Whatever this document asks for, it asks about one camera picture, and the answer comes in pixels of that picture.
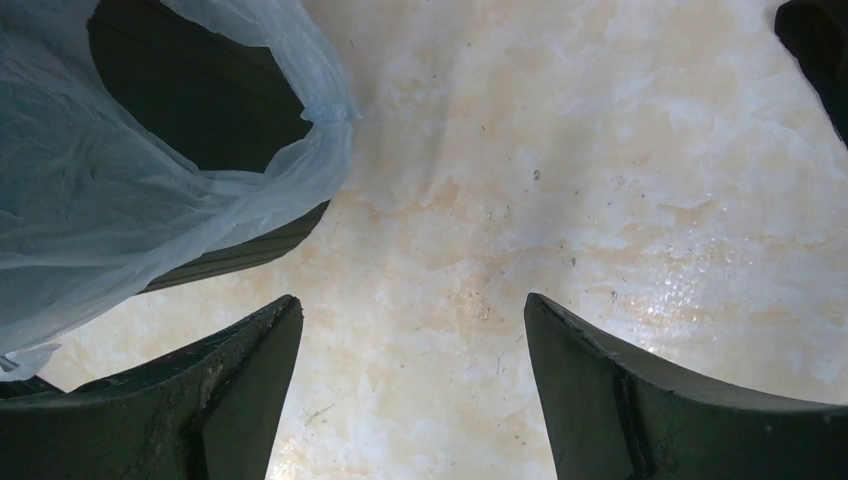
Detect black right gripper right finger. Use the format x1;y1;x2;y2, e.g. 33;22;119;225
524;293;847;479

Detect black printed t-shirt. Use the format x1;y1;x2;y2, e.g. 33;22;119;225
774;0;847;142

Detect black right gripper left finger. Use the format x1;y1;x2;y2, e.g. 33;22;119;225
1;295;304;479

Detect light blue plastic trash bag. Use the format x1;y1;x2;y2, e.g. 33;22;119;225
1;1;359;382

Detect black plastic trash bin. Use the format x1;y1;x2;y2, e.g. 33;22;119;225
86;0;331;295

